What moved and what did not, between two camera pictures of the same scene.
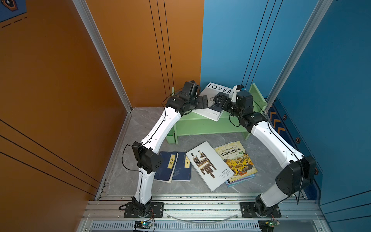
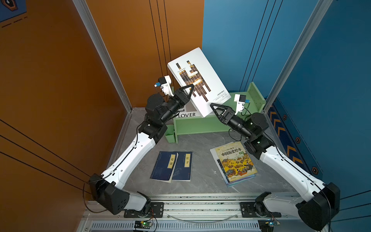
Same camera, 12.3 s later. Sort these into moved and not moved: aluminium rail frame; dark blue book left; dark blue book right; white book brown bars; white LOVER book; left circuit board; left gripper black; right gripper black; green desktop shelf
Moved: right gripper black; white book brown bars; white LOVER book
Not moved: aluminium rail frame; left circuit board; left gripper black; green desktop shelf; dark blue book right; dark blue book left
